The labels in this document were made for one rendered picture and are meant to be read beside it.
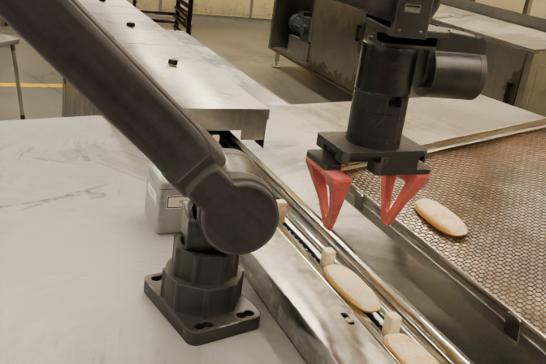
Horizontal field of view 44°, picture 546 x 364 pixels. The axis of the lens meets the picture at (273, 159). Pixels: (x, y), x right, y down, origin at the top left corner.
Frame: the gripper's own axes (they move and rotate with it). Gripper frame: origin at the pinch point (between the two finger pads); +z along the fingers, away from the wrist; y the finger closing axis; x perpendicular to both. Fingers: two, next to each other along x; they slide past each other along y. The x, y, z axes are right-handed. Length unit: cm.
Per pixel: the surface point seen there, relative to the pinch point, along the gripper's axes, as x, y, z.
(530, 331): -18.1, 9.2, 3.7
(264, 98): 87, 27, 12
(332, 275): 0.8, -1.4, 7.3
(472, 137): 23.6, 35.3, -0.6
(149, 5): 699, 156, 81
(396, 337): -11.5, -0.9, 7.3
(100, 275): 12.0, -25.3, 11.0
